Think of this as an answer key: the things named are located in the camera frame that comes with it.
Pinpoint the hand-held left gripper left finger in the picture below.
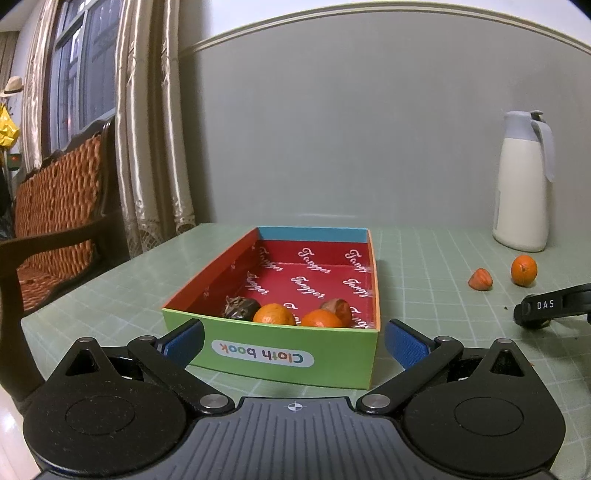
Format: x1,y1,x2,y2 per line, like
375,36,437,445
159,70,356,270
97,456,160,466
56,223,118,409
44,319,234,415

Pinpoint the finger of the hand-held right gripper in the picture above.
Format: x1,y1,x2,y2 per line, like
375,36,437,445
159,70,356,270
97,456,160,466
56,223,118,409
513,284,591,329

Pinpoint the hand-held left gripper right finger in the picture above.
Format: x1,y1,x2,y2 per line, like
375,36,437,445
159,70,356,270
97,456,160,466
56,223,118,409
358,319,539,415

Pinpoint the round orange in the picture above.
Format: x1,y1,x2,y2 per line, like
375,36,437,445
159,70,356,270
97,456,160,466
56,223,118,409
301,309,345,328
252,303,297,326
510,255,539,287

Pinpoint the dark brown round fruit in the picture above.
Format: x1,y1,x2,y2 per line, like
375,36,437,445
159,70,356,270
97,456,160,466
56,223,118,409
223,297,262,322

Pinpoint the small red fruit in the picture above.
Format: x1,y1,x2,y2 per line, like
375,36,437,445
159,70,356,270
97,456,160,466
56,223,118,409
468,268,494,291

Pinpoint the reddish brown fruit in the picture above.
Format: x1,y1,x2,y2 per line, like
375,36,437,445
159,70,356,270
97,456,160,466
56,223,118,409
320,298,352,328

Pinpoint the colourful cardboard box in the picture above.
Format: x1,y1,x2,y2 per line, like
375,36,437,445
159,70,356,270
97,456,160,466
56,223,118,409
161,226,382,391

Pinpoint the green grid table mat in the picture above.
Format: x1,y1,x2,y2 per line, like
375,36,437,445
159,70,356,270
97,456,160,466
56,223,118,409
21,223,591,480

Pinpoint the white thermos jug, grey lid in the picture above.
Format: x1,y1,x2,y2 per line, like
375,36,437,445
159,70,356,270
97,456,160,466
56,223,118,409
492,110,556,252

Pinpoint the wooden rattan chair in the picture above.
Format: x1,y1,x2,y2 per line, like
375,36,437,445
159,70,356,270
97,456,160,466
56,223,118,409
0,117,121,402

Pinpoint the beige satin curtain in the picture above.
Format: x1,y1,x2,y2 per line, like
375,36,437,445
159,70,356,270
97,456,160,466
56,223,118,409
21,0,60,172
113,0,200,259

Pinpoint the yellow hanging bag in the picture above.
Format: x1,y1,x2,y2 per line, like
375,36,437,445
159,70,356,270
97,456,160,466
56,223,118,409
0,104,21,149

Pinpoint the dark framed window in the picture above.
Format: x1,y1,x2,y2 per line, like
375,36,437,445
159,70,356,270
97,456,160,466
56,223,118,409
48,0,123,148

